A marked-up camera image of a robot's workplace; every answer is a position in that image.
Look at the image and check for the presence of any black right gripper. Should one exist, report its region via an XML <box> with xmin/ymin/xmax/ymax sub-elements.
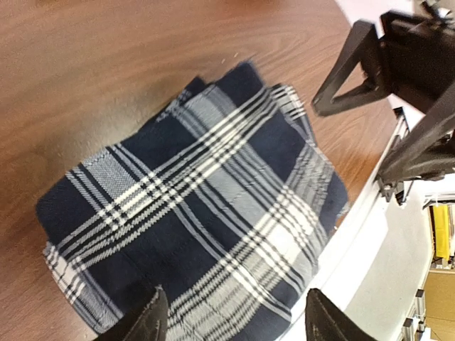
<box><xmin>311</xmin><ymin>6</ymin><xmax>454</xmax><ymax>184</ymax></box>

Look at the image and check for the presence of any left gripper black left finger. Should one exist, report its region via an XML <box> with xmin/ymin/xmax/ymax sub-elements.
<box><xmin>92</xmin><ymin>286</ymin><xmax>170</xmax><ymax>341</ymax></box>

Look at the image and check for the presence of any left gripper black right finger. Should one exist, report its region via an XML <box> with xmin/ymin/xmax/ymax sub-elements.
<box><xmin>305</xmin><ymin>288</ymin><xmax>373</xmax><ymax>341</ymax></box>

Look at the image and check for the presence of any black white plaid shirt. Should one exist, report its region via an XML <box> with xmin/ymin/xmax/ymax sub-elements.
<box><xmin>36</xmin><ymin>63</ymin><xmax>348</xmax><ymax>340</ymax></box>

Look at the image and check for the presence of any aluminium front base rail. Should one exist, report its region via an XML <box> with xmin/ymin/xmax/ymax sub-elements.
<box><xmin>291</xmin><ymin>106</ymin><xmax>455</xmax><ymax>341</ymax></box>

